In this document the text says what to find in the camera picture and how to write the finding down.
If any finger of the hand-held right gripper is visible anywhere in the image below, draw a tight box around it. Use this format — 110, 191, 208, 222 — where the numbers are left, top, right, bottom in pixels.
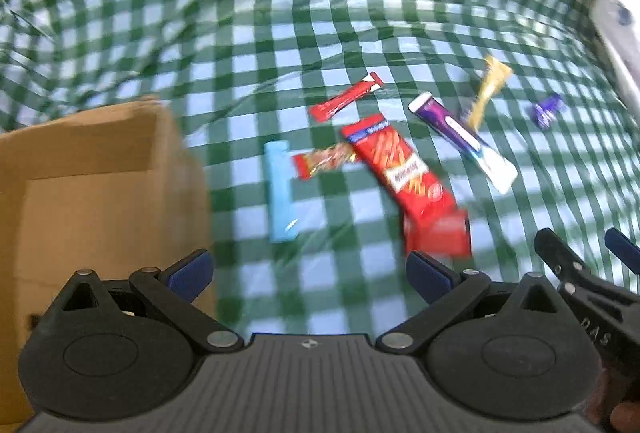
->
534, 228, 608, 295
604, 227, 640, 278

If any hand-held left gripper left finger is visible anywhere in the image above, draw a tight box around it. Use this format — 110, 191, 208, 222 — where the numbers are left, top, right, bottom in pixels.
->
42, 249, 246, 355

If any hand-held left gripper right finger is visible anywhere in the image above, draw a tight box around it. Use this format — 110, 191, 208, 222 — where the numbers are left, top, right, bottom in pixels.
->
375, 250, 583, 356

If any red biscuit stick box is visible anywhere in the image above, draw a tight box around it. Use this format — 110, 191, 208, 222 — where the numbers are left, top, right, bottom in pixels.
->
341, 114, 473, 259

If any light blue snack packet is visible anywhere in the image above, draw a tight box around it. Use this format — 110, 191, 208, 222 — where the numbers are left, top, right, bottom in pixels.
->
263, 140, 300, 244

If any brown cardboard box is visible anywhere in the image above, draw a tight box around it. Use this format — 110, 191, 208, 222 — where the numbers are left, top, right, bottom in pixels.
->
0, 97, 219, 433

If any small purple candy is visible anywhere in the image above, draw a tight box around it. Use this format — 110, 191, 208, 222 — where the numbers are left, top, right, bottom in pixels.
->
531, 94, 565, 130

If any purple white snack packet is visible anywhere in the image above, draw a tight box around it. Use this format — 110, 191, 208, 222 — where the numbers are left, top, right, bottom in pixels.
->
407, 92, 519, 195

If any small red gold candy wrapper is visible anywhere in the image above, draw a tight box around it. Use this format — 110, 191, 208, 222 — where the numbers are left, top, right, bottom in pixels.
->
291, 142, 362, 180

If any yellow snack bar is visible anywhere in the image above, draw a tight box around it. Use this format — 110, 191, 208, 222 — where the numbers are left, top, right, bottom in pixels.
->
462, 56, 514, 132

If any slim red stick packet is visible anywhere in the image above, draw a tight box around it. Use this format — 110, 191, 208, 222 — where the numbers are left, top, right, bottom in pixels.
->
308, 72, 384, 123

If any person's right hand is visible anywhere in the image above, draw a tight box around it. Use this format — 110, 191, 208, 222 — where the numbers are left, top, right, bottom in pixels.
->
610, 401, 640, 433

